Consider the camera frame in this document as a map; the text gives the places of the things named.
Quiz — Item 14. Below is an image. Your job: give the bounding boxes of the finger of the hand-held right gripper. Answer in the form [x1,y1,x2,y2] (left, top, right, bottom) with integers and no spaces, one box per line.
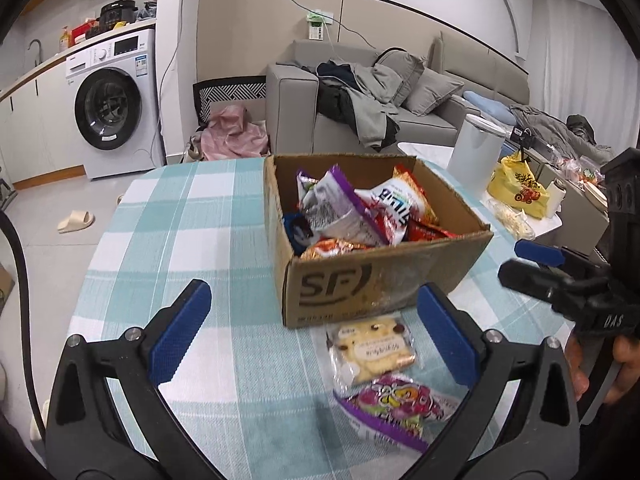
[497,259,608,312]
[515,239,608,268]

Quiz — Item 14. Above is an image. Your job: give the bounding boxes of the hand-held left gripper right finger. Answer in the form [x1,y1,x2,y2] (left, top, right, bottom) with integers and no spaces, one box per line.
[405,282,581,480]

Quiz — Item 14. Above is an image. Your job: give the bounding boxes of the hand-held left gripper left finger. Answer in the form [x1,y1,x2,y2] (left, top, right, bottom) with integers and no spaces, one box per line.
[45,279,216,480]

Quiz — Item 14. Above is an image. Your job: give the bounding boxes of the cream cake snack packet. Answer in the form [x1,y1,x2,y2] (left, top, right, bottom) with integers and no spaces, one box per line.
[325,317,418,391]

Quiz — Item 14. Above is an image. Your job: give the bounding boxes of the pink purple candy packet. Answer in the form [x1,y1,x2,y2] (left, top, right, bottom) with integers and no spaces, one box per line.
[332,375,461,453]

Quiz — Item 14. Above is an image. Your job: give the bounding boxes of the red potato chip bag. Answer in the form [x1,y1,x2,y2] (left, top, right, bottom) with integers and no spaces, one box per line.
[407,220,458,242]

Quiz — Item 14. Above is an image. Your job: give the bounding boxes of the brown cardboard box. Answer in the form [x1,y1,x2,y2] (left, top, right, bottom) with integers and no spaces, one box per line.
[263,154,495,330]

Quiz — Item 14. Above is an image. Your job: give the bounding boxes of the white orange noodle snack bag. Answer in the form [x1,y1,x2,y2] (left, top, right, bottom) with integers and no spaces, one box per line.
[367,165,441,246]

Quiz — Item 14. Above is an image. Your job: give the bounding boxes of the shiny orange snack packet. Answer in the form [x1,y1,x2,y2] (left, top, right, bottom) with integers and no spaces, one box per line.
[300,239,376,261]

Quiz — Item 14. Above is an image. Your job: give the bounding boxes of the blue snack packet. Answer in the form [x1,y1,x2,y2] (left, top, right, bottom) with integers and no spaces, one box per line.
[282,212,321,256]

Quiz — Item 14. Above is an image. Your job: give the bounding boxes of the white packet with purple edge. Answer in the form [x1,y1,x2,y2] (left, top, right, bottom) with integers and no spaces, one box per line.
[296,164,388,248]

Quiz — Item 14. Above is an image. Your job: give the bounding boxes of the person's right hand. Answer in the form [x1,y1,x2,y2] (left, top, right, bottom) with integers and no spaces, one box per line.
[565,332,640,406]

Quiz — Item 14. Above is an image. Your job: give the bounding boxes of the clear plastic food container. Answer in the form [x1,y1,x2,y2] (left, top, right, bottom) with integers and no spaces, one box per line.
[487,197,536,241]

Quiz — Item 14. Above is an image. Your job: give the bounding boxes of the beige coffee table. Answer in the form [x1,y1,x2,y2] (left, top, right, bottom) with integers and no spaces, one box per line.
[532,160,611,261]

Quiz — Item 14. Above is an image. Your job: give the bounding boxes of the white paper roll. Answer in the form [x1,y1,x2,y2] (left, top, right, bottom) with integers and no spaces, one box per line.
[547,177,568,218]

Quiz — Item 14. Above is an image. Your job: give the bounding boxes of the yellow plastic bag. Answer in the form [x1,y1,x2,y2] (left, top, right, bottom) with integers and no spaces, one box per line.
[487,154,551,220]

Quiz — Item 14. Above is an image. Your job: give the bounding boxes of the white cylindrical appliance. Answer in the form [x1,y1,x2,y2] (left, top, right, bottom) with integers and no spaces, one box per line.
[446,113,507,192]

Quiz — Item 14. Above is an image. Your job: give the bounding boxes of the teal checked tablecloth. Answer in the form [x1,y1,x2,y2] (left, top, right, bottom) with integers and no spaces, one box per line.
[65,157,576,480]

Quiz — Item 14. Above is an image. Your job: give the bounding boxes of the dark cap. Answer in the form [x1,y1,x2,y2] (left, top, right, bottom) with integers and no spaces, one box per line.
[565,114,597,143]

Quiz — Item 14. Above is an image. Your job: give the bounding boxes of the white side table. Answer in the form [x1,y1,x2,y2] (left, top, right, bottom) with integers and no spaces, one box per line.
[397,141,566,237]

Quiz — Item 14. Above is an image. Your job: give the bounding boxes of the beige slipper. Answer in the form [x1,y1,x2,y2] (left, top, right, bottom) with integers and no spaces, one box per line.
[56,210,96,234]

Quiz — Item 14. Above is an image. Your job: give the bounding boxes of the light blue pillow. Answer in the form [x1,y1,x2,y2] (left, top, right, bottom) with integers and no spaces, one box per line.
[462,91,516,126]

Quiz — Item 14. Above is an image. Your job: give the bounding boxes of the grey cushion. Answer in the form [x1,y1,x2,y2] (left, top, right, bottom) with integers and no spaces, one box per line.
[375,49,426,106]
[402,67,466,117]

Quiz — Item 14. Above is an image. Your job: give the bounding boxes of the pink cloth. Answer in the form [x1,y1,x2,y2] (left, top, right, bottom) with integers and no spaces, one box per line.
[200,104,271,162]

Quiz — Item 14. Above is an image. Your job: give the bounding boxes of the white curtain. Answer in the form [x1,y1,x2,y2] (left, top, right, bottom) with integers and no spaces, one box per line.
[530,0,640,146]

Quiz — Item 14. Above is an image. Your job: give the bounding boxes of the grey jacket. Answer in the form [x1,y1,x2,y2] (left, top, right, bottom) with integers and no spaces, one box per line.
[345,62,401,150]

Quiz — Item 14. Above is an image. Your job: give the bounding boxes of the black white patterned basket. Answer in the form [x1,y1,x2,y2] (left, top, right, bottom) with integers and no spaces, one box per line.
[192,76,268,126]

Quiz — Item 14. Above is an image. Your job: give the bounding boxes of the beige sofa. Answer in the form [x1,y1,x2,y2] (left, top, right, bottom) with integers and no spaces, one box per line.
[265,35,531,156]

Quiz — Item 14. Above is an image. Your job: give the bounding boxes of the white kitchen counter cabinet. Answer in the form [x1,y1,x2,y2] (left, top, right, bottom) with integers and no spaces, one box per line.
[0,47,91,186]

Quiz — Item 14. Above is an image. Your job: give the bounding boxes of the black garment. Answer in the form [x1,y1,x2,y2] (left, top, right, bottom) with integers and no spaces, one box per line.
[317,60,361,123]

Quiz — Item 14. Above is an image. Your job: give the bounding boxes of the white washing machine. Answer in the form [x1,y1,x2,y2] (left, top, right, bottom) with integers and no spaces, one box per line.
[65,27,166,181]

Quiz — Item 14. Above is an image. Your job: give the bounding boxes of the red food packages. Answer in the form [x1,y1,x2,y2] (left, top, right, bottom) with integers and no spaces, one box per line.
[70,20,101,46]

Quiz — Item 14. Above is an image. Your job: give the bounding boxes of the black pressure cooker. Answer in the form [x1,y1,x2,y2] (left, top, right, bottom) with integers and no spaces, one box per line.
[97,0,138,28]

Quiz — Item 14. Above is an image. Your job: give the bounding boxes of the small black tripod camera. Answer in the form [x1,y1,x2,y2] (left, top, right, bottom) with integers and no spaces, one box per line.
[510,126,535,153]

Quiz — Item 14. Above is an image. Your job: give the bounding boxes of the white hanging cable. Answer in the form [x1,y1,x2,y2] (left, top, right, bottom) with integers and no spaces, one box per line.
[159,0,193,156]

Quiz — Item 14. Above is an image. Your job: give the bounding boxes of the blue cable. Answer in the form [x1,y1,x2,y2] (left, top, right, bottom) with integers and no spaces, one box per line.
[240,0,381,51]

